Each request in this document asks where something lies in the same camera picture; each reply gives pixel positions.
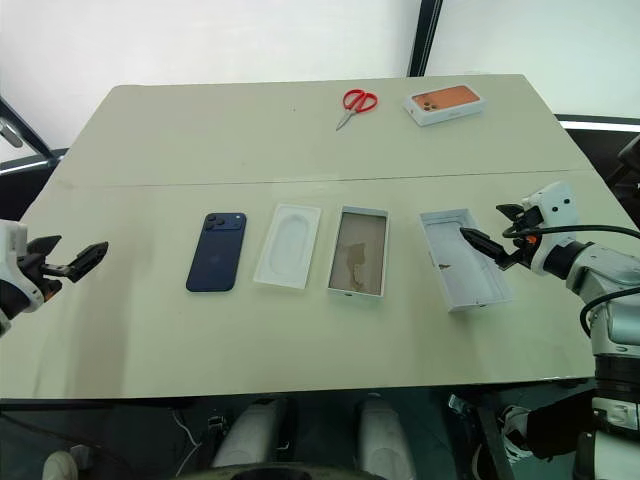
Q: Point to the white box base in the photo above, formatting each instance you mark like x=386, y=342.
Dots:
x=357, y=250

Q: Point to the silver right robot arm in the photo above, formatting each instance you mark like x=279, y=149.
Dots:
x=602, y=265

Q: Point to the white box lid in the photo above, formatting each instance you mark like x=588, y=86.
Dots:
x=465, y=270

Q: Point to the white moulded insert tray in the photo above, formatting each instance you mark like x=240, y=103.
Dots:
x=287, y=245

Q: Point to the phone box with orange print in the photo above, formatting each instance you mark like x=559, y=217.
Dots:
x=447, y=102

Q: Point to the white shoe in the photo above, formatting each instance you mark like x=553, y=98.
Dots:
x=59, y=466

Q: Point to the black table leg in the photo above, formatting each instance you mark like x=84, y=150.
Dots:
x=492, y=445

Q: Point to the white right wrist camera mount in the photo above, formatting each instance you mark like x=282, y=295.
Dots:
x=555, y=200

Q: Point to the white rounded robot leg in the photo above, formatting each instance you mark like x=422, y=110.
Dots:
x=250, y=435
x=382, y=440

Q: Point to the black background equipment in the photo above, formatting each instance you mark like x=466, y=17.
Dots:
x=620, y=165

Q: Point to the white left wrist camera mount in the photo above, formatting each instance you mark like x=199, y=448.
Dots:
x=12, y=240

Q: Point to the black window frame post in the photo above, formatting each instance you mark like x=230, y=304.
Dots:
x=425, y=35

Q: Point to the dark metal frame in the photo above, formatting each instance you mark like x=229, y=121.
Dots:
x=25, y=135

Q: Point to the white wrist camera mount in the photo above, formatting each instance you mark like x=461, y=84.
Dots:
x=12, y=240
x=555, y=200

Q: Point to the dark blue smartphone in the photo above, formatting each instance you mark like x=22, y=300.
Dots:
x=215, y=260

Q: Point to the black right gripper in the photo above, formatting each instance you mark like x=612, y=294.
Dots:
x=525, y=250

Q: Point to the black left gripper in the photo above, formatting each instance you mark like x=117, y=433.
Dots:
x=35, y=272

